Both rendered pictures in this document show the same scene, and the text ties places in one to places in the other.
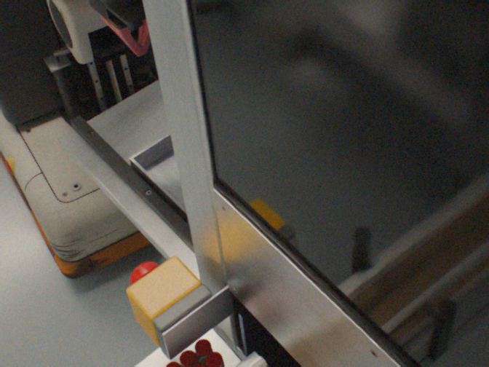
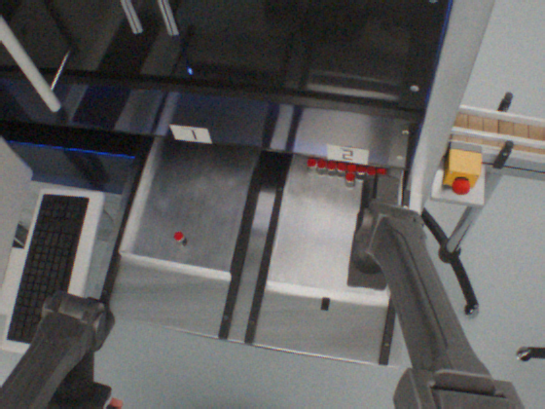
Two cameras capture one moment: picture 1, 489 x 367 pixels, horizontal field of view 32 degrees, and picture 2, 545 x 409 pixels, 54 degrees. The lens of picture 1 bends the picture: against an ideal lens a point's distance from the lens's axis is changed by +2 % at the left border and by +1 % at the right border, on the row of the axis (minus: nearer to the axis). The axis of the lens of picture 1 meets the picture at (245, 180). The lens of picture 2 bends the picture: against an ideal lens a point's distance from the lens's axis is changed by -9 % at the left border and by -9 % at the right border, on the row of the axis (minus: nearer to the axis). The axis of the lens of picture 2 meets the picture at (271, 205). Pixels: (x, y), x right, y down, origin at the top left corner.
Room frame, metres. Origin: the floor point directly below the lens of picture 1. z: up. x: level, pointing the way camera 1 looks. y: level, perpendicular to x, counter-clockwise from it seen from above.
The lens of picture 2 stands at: (1.13, 0.28, 2.08)
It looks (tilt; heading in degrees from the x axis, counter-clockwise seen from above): 65 degrees down; 236
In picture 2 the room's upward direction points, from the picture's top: 11 degrees counter-clockwise
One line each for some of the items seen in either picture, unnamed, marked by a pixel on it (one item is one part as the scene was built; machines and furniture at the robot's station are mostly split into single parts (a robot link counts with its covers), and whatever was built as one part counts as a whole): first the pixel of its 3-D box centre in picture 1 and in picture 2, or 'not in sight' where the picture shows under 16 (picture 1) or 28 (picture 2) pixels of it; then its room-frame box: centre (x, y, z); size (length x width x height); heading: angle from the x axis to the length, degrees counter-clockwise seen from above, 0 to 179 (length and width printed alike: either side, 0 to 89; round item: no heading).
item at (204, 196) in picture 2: not in sight; (192, 195); (0.94, -0.32, 0.90); 0.34 x 0.26 x 0.04; 34
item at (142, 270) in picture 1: (149, 280); (460, 184); (0.54, 0.13, 0.99); 0.04 x 0.04 x 0.04; 34
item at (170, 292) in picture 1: (171, 305); (461, 166); (0.50, 0.10, 1.00); 0.08 x 0.07 x 0.07; 34
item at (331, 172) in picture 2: not in sight; (345, 171); (0.65, -0.10, 0.90); 0.18 x 0.02 x 0.05; 125
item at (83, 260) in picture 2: not in sight; (40, 268); (1.34, -0.51, 0.79); 0.45 x 0.28 x 0.03; 39
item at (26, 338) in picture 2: not in sight; (47, 266); (1.32, -0.49, 0.82); 0.40 x 0.14 x 0.02; 39
